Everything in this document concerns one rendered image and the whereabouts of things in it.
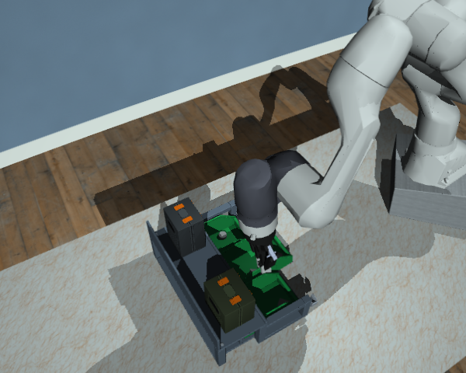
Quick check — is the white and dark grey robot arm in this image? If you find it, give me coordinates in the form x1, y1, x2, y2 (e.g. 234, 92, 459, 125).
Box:
233, 0, 466, 241

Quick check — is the green bin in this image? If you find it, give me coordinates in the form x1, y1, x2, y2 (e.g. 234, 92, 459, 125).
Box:
245, 273, 298, 318
204, 215, 245, 253
221, 235, 291, 283

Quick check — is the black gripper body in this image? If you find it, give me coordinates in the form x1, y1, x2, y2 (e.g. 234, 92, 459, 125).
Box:
243, 229, 276, 252

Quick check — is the grey metal shelf rack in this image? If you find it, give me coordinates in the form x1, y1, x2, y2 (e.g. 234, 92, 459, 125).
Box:
146, 200, 318, 367

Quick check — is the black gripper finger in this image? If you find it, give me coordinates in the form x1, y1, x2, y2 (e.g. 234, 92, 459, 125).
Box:
256, 245, 280, 274
249, 243, 260, 268

